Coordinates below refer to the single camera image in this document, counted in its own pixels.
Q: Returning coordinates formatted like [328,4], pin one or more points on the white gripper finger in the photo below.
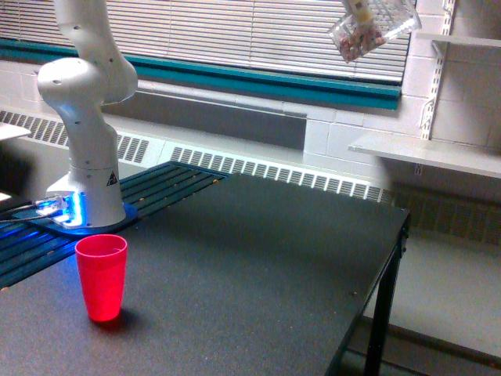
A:
[360,10]

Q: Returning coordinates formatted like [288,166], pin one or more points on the clear plastic cup with candies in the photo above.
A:
[390,19]

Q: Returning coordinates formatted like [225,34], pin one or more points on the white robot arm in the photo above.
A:
[77,88]

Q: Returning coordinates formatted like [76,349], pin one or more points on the white window blinds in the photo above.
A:
[289,36]

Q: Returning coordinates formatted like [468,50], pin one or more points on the white radiator vent cover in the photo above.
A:
[146,152]

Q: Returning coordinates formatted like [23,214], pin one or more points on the black table leg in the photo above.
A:
[382,311]

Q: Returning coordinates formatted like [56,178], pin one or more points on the red plastic cup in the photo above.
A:
[101,262]

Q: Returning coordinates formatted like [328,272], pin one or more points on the white shelf at left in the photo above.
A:
[8,131]

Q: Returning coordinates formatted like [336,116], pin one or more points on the white shelf bracket rail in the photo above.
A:
[440,47]

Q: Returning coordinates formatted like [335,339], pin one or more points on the white wall shelf upper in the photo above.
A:
[461,40]

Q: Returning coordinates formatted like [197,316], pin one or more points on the white wall shelf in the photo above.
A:
[461,40]
[437,154]

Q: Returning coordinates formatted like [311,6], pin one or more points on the white wall shelf lower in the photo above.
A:
[437,154]

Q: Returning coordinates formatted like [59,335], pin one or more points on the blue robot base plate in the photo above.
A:
[47,225]

